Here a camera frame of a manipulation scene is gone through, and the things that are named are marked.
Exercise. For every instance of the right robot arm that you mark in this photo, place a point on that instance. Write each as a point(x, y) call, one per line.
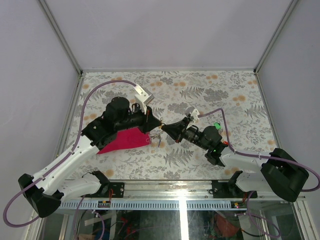
point(274, 172)

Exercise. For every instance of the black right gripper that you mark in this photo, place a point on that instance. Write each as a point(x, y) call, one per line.
point(175, 130)

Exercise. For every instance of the floral patterned table mat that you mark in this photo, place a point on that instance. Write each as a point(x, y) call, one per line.
point(230, 98)

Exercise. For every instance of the silver metal keyring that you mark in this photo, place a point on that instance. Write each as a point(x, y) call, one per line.
point(154, 135)

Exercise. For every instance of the pink folded cloth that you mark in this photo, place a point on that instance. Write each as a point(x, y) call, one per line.
point(127, 139)

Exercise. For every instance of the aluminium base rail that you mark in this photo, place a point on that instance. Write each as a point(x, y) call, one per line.
point(165, 190)

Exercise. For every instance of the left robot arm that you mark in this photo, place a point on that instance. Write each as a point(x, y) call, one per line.
point(47, 189)

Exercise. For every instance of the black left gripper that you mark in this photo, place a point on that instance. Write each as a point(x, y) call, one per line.
point(150, 122)

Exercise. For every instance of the aluminium frame post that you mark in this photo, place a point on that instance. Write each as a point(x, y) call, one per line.
point(281, 25)
point(60, 36)

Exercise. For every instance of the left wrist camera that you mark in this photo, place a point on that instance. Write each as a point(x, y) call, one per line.
point(143, 97)

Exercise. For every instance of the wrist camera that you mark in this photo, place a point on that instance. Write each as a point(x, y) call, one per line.
point(143, 97)
point(192, 114)

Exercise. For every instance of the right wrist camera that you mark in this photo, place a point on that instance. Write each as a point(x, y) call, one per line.
point(192, 114)

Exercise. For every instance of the green key tag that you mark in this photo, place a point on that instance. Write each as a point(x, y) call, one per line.
point(217, 125)

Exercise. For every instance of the left aluminium frame post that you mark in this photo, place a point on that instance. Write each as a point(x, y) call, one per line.
point(60, 36)

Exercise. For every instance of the right aluminium frame post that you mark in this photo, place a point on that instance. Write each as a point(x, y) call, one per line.
point(281, 25)

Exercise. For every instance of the white perforated cable duct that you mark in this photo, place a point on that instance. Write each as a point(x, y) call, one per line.
point(120, 204)

